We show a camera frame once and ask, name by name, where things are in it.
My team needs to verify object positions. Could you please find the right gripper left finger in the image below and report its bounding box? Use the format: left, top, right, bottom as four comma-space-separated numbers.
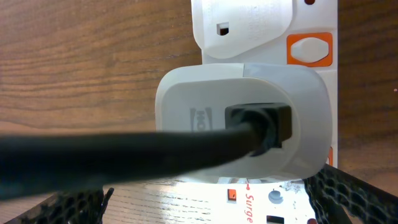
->
8, 188, 114, 224

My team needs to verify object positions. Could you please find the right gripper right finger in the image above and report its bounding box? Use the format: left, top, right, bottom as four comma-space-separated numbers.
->
303, 164, 397, 224

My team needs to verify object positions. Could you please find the black USB charging cable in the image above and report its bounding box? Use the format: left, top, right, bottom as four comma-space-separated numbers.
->
0, 103, 293, 200

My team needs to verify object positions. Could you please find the white USB charger plug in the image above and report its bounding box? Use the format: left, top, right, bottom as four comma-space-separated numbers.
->
155, 63, 333, 183

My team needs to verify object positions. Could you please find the white plug adapter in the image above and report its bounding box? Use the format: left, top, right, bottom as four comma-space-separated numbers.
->
191, 0, 294, 59

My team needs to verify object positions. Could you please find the white power strip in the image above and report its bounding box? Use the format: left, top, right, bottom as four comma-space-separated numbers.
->
201, 0, 338, 223

